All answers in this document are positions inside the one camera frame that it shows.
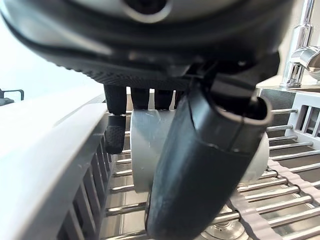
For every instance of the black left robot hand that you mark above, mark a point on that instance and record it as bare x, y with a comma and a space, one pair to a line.
175, 50

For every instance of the grey ceramic cup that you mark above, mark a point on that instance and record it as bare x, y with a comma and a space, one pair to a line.
142, 150

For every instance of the chrome kitchen faucet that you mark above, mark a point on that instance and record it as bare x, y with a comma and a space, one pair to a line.
300, 50

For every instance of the black stove grate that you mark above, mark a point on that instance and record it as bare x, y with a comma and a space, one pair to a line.
11, 96

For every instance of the grey ribbed sink mat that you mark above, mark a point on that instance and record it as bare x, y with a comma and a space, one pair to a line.
282, 190

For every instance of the steel sink drain strainer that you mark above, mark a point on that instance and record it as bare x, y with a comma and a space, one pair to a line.
222, 231

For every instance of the grey plastic drying rack frame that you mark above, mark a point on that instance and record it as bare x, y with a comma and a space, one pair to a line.
50, 160

